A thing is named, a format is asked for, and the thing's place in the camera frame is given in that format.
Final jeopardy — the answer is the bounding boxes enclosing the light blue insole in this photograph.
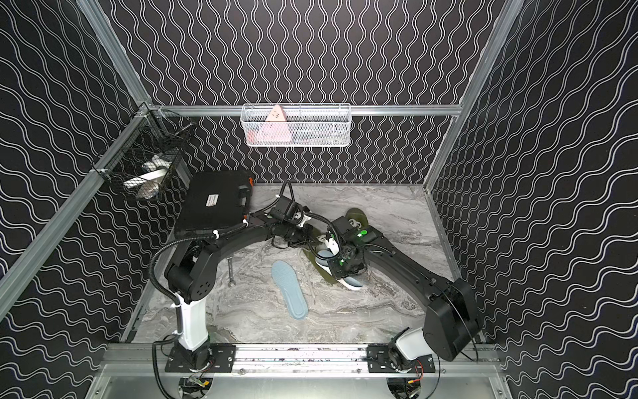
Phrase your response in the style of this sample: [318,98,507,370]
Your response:
[313,249,364,291]
[271,260,309,320]

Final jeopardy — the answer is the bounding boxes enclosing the green shoe one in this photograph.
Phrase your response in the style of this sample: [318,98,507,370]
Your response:
[303,249,364,291]
[345,208,369,229]

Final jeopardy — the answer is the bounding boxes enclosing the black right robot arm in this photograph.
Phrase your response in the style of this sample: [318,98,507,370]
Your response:
[328,217,480,369]

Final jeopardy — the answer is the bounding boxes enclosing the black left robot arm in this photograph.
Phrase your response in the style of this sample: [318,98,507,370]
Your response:
[164,196,312,370]

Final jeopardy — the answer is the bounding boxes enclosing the black tool case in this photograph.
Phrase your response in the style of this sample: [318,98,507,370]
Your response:
[174,170,254,239]

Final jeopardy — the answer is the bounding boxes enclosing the metal wrench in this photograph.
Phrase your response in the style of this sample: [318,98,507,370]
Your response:
[227,257,236,288]

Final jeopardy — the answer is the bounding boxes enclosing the pink triangle card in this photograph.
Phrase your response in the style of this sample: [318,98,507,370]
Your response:
[256,105,292,145]

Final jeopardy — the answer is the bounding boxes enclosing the white items in black basket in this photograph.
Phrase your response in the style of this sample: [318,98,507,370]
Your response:
[123,155,172,200]

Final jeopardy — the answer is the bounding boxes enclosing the white wire basket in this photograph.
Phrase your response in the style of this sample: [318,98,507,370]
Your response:
[240,103,352,147]

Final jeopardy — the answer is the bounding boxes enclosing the black wire basket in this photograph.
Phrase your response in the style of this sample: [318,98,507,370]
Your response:
[96,109,195,201]

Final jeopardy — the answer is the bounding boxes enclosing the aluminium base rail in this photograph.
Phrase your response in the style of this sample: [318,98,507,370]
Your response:
[99,342,499,377]

